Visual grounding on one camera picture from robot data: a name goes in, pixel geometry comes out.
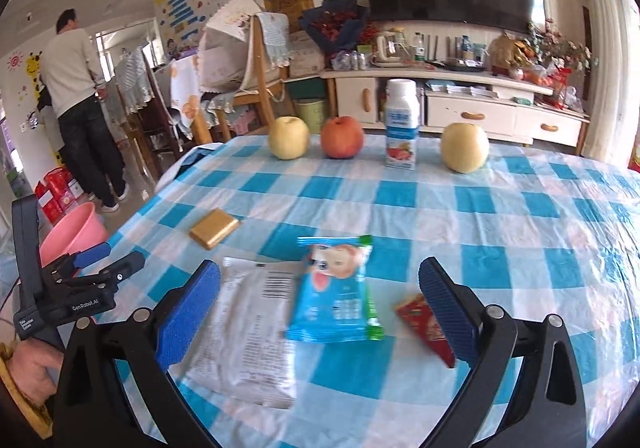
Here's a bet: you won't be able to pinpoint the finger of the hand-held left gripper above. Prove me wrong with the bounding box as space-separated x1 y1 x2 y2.
97 250 146 286
70 242 112 270

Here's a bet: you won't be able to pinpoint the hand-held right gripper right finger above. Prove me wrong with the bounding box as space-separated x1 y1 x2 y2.
417 256 587 448

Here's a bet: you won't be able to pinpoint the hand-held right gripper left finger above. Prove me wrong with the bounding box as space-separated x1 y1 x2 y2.
52 259 222 448

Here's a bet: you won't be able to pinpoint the pink plastic basin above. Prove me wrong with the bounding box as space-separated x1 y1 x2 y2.
39 215 108 269

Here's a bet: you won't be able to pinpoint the grey wet wipes packet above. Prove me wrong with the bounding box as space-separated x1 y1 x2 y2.
182 256 307 410

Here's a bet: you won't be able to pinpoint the blue cartoon snack packet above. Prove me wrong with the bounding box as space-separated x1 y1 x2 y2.
285 234 385 343

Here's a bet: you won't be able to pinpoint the person's left hand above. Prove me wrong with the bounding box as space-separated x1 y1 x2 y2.
9 342 65 406

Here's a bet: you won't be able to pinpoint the red snack packet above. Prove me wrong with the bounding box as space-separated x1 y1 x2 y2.
395 294 457 369

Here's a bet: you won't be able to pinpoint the blue white checked tablecloth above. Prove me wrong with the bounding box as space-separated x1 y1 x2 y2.
82 133 640 448

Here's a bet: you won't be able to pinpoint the gold foil packet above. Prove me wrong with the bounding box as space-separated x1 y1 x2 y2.
189 208 241 250

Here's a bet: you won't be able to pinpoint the yellow pear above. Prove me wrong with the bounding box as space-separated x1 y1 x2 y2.
440 122 490 174

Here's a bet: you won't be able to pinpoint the wooden chair with lace cover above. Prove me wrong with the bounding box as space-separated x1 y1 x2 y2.
115 45 168 174

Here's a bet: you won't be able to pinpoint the dining table with printed cloth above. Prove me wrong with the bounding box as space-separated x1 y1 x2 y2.
170 53 211 139

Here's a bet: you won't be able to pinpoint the white milk bottle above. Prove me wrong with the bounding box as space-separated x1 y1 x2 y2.
384 79 421 170

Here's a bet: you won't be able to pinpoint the giraffe height chart sticker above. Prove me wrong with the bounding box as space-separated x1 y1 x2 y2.
22 50 46 94

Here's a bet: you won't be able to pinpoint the white television cabinet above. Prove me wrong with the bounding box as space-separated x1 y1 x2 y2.
320 63 591 149

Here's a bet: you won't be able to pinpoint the red apple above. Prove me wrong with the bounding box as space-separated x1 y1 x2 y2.
320 116 364 160

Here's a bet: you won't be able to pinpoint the yellow-green apple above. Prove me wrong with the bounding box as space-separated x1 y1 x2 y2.
268 115 310 160

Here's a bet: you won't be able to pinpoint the green waste bin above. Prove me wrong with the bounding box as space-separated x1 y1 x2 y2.
295 98 327 134

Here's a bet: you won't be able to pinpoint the wooden chair with blue towel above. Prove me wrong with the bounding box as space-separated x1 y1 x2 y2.
220 13 296 141

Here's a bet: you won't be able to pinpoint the white drawing board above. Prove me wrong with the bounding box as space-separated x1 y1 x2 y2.
200 0 263 91

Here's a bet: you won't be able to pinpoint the gold gift basket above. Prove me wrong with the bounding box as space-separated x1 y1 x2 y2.
487 33 531 76

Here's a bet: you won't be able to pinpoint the dried flower arrangement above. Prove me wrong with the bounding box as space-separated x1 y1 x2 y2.
527 20 593 74

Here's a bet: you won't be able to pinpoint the red flower bouquet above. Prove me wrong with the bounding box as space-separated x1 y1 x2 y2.
299 0 371 64

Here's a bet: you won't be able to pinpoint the white window curtain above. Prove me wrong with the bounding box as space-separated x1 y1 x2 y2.
570 0 640 164

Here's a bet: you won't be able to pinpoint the blue yellow wall stickers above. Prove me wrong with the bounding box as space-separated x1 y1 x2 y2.
155 0 211 41

